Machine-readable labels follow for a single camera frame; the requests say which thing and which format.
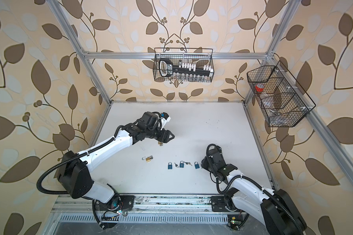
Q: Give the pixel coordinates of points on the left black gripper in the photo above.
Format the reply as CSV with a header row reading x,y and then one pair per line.
x,y
164,135

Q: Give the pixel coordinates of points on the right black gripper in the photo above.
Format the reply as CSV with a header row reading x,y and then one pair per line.
x,y
204,162

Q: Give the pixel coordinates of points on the small brass padlock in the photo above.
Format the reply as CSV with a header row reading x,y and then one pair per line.
x,y
147,159

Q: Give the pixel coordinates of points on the blue padlock with key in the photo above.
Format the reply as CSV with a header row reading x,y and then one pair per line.
x,y
182,164
171,165

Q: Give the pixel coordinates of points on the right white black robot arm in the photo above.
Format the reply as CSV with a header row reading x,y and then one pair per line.
x,y
274,209

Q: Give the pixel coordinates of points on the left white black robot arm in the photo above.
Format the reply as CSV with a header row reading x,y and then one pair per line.
x,y
74,170

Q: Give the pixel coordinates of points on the black socket tool set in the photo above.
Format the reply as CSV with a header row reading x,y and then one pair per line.
x,y
167,68

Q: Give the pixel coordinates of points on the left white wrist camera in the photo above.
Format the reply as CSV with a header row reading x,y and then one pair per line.
x,y
164,119

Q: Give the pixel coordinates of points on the back black wire basket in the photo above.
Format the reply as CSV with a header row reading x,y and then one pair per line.
x,y
201,56

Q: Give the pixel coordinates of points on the black wire basket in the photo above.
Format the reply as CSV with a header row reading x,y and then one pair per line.
x,y
284,101
201,56

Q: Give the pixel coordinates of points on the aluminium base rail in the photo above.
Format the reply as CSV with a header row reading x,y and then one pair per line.
x,y
151,208

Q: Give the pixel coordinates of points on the right black wire basket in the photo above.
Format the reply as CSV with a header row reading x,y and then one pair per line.
x,y
284,101

